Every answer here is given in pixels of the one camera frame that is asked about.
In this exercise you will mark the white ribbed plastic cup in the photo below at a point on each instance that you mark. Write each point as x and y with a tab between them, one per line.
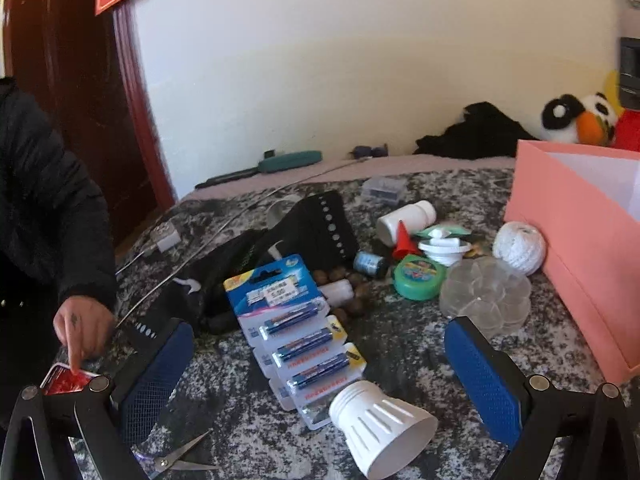
385	425

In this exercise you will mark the red plush toy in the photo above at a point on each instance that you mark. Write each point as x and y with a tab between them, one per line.
629	132

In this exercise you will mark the black dotted sock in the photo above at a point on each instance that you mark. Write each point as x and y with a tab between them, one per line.
225	270
320	240

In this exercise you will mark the small white cylinder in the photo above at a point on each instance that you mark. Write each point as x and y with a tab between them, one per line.
337	291

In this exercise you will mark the white pill bottle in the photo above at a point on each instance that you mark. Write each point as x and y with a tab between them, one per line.
405	220

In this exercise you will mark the red-brown door frame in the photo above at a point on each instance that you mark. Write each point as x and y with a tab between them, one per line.
145	110

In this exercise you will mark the black flat stick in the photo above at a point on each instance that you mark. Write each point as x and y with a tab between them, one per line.
225	178

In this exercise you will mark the dark blue hair clip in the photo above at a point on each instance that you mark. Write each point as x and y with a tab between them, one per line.
370	151

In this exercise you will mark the small red funnel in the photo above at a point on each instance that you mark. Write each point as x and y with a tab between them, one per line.
402	245

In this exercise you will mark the dark grey appliance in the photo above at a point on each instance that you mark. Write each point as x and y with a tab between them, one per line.
630	70

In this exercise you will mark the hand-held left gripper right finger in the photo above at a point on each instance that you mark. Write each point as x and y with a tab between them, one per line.
480	380

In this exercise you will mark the dark wooden door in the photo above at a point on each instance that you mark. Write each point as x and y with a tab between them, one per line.
75	60

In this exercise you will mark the small clear plastic box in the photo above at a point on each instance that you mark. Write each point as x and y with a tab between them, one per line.
382	191

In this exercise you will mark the pink cardboard box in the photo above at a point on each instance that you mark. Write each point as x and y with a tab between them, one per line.
565	220

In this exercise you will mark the white yarn ball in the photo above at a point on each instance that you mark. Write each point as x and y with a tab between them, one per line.
519	247

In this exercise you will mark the clear flower-shaped bead box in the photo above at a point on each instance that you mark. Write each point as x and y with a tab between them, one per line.
487	295

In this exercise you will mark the blue battery blister pack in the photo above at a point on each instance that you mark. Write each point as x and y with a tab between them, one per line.
280	290

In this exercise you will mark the smartphone with red screen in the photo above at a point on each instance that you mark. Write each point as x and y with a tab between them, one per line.
62	382

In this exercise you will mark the green foil packet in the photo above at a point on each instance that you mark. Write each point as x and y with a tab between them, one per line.
457	231

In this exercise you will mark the black clothing pile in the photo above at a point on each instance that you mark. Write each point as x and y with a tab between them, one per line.
475	132

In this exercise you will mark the white charger plug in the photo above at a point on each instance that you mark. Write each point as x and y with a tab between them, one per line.
165	238

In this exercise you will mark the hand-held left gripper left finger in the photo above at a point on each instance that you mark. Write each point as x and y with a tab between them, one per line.
150	385

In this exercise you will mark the white plastic strainer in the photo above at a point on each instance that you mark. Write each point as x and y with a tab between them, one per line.
444	250

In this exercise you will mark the small metal scissors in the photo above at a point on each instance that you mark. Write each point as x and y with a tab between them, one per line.
182	455

